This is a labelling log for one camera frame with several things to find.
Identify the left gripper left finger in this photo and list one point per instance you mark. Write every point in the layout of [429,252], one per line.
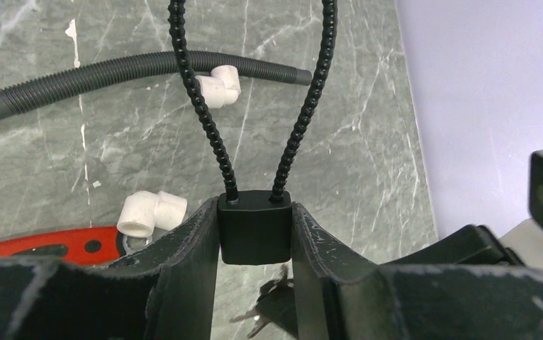
[163,291]

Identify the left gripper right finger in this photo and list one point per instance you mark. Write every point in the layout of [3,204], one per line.
[342,295]

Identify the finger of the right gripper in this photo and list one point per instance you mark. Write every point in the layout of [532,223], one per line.
[276,305]
[472,245]

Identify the small metal key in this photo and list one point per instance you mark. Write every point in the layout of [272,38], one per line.
[257,314]

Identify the black cable padlock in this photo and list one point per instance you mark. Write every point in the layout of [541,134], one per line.
[254,226]

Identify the white pipe elbow near wrench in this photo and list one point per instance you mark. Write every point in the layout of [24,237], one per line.
[144,211]

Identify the red handled adjustable wrench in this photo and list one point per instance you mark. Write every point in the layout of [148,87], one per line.
[88,246]

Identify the white pipe elbow near hose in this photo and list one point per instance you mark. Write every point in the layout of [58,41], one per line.
[221,87]

